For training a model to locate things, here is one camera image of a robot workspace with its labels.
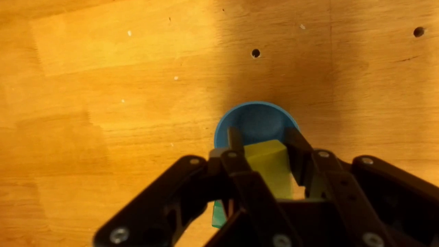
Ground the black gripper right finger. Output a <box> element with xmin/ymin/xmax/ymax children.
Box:
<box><xmin>284</xmin><ymin>127</ymin><xmax>439</xmax><ymax>247</ymax></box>

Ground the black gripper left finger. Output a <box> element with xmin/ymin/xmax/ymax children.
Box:
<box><xmin>94</xmin><ymin>127</ymin><xmax>302</xmax><ymax>247</ymax></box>

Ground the yellow block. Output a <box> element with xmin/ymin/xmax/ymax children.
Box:
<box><xmin>245</xmin><ymin>140</ymin><xmax>293</xmax><ymax>199</ymax></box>

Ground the blue cup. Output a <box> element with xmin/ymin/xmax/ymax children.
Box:
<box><xmin>210</xmin><ymin>100</ymin><xmax>301</xmax><ymax>229</ymax></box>

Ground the wooden table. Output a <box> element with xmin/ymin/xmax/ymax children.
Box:
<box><xmin>0</xmin><ymin>0</ymin><xmax>439</xmax><ymax>247</ymax></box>

